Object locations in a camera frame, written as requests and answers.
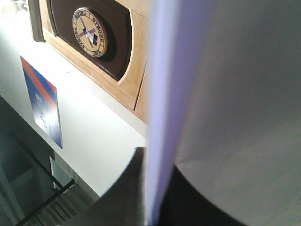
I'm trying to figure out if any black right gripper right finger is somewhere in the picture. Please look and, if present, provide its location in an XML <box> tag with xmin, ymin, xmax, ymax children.
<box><xmin>159</xmin><ymin>165</ymin><xmax>244</xmax><ymax>226</ymax></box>

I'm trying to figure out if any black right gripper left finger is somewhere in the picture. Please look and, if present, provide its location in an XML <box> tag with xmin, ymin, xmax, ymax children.
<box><xmin>60</xmin><ymin>147</ymin><xmax>147</xmax><ymax>226</ymax></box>

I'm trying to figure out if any white paper sheet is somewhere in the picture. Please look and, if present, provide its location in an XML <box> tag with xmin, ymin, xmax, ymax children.
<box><xmin>145</xmin><ymin>0</ymin><xmax>301</xmax><ymax>226</ymax></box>

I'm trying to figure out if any blue and red card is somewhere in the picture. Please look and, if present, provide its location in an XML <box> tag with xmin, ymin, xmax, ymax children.
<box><xmin>20</xmin><ymin>57</ymin><xmax>63</xmax><ymax>148</ymax></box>

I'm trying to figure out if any round emblem wooden plaque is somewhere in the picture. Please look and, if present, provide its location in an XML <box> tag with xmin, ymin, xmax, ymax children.
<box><xmin>39</xmin><ymin>0</ymin><xmax>150</xmax><ymax>121</ymax></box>

